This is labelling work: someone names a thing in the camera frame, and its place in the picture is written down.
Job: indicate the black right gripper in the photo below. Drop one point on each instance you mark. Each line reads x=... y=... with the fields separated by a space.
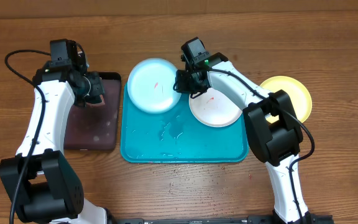
x=181 y=77

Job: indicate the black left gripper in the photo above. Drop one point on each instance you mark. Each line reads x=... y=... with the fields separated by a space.
x=98 y=88

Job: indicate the pink cleaning sponge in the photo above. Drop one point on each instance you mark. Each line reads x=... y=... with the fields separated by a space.
x=95 y=101

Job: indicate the light blue plate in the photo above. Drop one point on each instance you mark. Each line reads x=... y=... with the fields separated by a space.
x=150 y=86

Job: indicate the yellow green plate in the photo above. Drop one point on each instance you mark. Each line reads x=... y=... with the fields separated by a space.
x=298 y=93

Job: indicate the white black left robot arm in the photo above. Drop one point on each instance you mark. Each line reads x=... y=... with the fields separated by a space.
x=42 y=186

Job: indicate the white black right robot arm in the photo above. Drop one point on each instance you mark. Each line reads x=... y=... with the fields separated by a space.
x=273 y=132

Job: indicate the black water tray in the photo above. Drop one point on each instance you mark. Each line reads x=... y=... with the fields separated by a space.
x=94 y=127

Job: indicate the teal serving tray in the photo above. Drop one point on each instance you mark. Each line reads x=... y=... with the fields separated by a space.
x=176 y=136

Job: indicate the white plate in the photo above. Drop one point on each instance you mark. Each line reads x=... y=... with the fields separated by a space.
x=214 y=109

